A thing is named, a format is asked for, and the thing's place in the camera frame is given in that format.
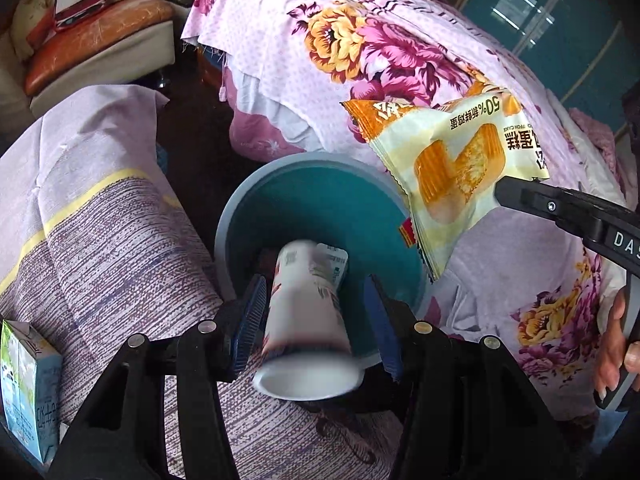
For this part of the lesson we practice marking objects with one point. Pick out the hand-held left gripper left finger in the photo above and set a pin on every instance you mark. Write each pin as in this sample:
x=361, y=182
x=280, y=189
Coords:
x=250, y=322

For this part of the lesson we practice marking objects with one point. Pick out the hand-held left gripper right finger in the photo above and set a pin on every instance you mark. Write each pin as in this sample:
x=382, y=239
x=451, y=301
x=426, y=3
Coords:
x=380, y=322

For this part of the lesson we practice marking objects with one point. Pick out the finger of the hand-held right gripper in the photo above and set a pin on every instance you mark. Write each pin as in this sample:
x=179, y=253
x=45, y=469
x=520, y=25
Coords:
x=535, y=202

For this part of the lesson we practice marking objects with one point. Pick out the white paper cup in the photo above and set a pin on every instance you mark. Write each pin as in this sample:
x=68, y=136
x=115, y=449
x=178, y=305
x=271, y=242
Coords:
x=305, y=320

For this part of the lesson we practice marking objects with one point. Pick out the yellow cake wrapper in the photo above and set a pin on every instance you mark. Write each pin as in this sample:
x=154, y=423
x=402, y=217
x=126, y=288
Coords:
x=450, y=160

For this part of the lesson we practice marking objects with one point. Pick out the blue plastic bin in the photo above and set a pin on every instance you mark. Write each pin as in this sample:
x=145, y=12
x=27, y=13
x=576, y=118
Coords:
x=325, y=200

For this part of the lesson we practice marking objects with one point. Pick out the person's right hand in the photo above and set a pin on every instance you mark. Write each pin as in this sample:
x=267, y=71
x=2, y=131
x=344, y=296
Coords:
x=612, y=345

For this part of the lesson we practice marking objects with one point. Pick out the small white drink carton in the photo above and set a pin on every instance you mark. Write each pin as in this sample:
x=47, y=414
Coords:
x=334, y=265

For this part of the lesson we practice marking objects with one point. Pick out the purple striped tablecloth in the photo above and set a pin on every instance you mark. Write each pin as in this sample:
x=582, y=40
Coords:
x=100, y=240

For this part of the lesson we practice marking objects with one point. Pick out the teal glass cabinet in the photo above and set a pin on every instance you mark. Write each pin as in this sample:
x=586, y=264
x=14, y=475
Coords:
x=540, y=20

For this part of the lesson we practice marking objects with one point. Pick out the pink quilt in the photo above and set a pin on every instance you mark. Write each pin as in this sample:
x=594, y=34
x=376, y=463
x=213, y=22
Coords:
x=270, y=120

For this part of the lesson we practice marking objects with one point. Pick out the blue and white milk carton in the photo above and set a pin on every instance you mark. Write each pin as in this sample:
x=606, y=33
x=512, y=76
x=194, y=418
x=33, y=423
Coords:
x=27, y=390

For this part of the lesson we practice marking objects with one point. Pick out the pink floral bed sheet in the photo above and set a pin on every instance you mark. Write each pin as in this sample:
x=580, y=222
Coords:
x=300, y=60

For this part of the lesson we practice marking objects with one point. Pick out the beige sofa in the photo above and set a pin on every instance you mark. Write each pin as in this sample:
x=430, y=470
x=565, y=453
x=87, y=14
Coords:
x=100, y=60

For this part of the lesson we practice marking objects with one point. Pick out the orange seat cushion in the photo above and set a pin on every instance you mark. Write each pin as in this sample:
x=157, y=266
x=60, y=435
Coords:
x=100, y=30

